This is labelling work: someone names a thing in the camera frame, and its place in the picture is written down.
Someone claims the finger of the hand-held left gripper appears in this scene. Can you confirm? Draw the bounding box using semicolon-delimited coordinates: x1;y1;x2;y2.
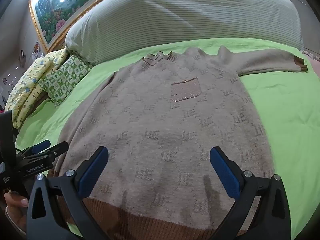
37;141;69;159
24;140;51;155

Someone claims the beige knit sweater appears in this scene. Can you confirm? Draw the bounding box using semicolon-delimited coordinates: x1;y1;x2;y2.
54;45;308;238

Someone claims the yellow printed quilt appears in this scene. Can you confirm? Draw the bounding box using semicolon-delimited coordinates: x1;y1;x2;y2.
5;48;69;128

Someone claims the person's left hand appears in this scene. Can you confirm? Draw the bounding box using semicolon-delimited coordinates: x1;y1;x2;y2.
4;191;29;233

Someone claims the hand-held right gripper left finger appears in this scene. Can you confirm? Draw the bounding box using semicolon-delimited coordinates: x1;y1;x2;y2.
25;146;109;240

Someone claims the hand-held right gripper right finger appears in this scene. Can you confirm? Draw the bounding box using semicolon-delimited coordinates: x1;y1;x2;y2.
209;146;294;240

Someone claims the white striped pillow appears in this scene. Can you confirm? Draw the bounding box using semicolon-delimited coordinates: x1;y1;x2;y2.
65;0;304;65

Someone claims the green checkered pillow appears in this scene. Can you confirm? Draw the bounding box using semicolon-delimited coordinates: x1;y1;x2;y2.
41;55;93;107

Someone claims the gold framed floral painting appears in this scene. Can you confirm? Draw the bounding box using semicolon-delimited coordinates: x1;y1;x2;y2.
28;0;130;53

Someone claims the green bed sheet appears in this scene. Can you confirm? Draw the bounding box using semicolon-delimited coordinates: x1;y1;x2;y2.
15;37;320;240

